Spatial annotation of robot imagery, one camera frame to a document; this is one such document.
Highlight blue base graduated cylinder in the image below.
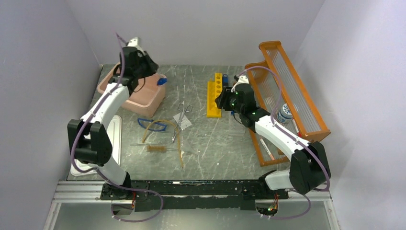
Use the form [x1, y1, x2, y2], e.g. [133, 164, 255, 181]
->
[157, 78, 167, 86]

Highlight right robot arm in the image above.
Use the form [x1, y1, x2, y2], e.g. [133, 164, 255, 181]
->
[215, 83, 331, 198]

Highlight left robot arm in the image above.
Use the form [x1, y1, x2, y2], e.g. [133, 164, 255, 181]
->
[67, 45, 158, 199]

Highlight yellow test tube rack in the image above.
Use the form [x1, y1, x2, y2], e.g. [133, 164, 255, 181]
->
[206, 72, 223, 118]

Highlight pink plastic bin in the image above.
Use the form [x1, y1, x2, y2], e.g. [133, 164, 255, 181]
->
[97, 63, 167, 118]

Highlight metal forceps scissors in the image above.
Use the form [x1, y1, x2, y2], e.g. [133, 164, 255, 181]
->
[171, 101, 192, 143]

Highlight white orange marker pen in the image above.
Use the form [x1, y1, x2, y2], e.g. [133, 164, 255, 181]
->
[259, 138, 275, 161]

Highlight white paper packet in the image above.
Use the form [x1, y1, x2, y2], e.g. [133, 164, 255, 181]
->
[173, 112, 192, 130]

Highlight orange wooden shelf rack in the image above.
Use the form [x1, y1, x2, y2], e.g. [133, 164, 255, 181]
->
[234, 40, 331, 167]

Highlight white blue small jar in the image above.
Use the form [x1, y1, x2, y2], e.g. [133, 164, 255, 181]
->
[277, 103, 293, 124]

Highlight tan rubber tubing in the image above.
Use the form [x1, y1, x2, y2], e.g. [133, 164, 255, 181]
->
[142, 119, 184, 168]

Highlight blue safety glasses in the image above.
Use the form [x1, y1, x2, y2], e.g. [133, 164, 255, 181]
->
[137, 118, 167, 132]

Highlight white plastic lid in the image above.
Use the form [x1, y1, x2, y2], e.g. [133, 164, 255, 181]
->
[70, 115, 122, 176]

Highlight brown test tube brush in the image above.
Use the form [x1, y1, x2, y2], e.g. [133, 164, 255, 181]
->
[130, 143, 184, 153]

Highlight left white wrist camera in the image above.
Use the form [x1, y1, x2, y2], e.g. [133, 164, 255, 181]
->
[126, 37, 145, 54]

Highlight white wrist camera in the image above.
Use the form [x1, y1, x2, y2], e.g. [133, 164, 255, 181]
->
[126, 37, 145, 54]
[234, 75, 249, 85]

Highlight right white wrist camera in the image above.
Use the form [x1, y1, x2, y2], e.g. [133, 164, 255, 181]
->
[234, 75, 249, 85]

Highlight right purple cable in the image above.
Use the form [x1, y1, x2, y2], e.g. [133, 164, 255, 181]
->
[236, 66, 331, 220]

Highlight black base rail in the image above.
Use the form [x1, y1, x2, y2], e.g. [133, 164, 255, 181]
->
[100, 179, 288, 212]

